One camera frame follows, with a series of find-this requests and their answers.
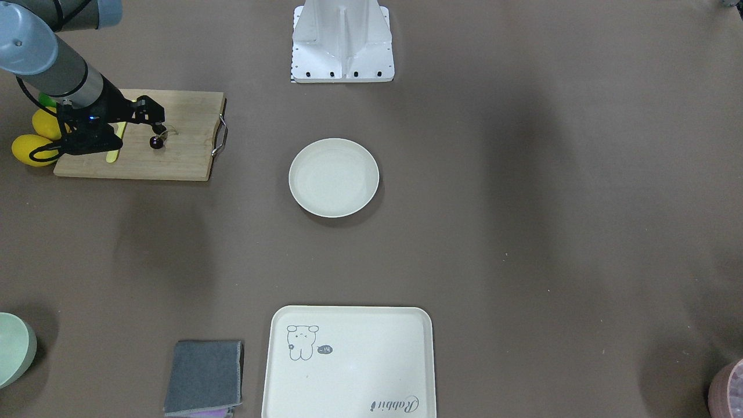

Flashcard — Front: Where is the grey folded cloth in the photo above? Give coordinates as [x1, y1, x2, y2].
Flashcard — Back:
[164, 340, 243, 417]

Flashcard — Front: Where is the green lime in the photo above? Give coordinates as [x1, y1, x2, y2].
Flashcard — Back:
[37, 92, 57, 109]

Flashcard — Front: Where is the mint green bowl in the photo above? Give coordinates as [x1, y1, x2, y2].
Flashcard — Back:
[1, 312, 37, 388]

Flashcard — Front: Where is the whole yellow lemon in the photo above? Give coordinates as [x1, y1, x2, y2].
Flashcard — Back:
[12, 134, 58, 167]
[31, 107, 63, 141]

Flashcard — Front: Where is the cream rectangular tray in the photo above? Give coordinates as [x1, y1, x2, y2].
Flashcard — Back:
[262, 306, 438, 417]

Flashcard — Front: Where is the dark red cherry pair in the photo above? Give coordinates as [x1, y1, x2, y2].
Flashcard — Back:
[149, 129, 179, 150]

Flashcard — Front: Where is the cream round plate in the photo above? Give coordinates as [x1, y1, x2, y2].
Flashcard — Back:
[287, 138, 381, 218]

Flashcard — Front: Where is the yellow plastic knife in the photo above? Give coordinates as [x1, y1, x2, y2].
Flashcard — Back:
[104, 122, 128, 164]

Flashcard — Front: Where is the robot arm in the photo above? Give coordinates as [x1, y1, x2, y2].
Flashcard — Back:
[1, 1, 165, 134]

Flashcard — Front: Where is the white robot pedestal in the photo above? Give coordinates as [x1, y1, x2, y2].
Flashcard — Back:
[290, 1, 395, 83]

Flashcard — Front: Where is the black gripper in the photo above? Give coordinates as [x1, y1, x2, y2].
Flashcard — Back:
[93, 87, 165, 129]

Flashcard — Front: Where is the pink bowl with ice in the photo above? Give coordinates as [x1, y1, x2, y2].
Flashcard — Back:
[708, 359, 742, 417]

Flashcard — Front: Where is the wooden cutting board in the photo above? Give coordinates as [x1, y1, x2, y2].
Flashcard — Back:
[53, 88, 226, 182]

